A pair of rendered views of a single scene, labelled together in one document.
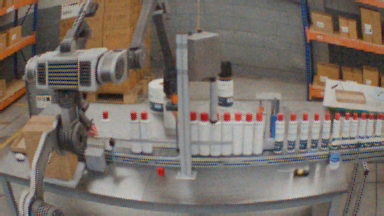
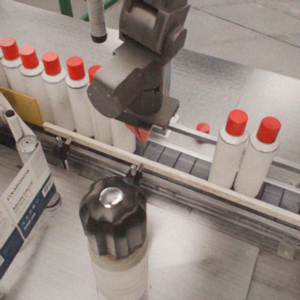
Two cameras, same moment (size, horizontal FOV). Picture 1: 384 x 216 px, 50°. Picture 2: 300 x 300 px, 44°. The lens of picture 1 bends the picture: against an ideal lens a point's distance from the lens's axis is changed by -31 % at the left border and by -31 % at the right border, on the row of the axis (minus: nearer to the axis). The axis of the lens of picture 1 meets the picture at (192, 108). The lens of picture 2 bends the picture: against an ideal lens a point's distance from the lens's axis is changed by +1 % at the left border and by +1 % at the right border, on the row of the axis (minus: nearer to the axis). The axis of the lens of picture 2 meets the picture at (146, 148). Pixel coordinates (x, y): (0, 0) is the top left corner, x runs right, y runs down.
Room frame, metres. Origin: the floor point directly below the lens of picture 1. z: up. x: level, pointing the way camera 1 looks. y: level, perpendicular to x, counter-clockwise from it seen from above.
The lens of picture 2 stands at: (3.04, 0.20, 1.54)
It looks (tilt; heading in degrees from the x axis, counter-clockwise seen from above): 51 degrees down; 198
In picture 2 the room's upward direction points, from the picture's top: straight up
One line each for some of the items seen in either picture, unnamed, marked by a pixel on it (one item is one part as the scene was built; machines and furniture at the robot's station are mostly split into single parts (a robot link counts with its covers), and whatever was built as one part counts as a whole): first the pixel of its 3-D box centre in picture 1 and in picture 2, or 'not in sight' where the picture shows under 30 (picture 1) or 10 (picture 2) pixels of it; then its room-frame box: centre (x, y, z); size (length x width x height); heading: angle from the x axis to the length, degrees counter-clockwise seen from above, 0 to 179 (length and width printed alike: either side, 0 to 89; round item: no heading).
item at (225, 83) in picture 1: (225, 84); not in sight; (3.13, -0.19, 1.04); 0.09 x 0.09 x 0.29
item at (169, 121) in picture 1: (171, 104); (119, 251); (2.84, 0.10, 1.03); 0.09 x 0.09 x 0.30
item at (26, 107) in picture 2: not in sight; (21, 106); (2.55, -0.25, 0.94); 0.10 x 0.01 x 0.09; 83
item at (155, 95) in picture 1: (165, 95); not in sight; (3.22, 0.14, 0.95); 0.20 x 0.20 x 0.14
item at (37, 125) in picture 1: (49, 146); not in sight; (2.33, 0.77, 0.99); 0.30 x 0.24 x 0.27; 89
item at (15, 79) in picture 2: (248, 134); (20, 79); (2.51, -0.26, 0.98); 0.05 x 0.05 x 0.20
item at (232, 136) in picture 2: (145, 132); (228, 152); (2.57, 0.22, 0.98); 0.05 x 0.05 x 0.20
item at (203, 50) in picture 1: (199, 54); not in sight; (2.46, -0.04, 1.38); 0.17 x 0.10 x 0.19; 138
